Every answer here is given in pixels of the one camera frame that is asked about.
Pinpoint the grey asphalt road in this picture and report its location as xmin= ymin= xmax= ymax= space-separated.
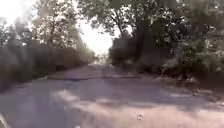
xmin=0 ymin=63 xmax=224 ymax=128

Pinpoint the wood of dense trees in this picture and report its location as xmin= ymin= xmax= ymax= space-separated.
xmin=77 ymin=0 xmax=224 ymax=92

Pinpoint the row of trees and bushes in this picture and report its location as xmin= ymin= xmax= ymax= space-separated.
xmin=0 ymin=0 xmax=98 ymax=92

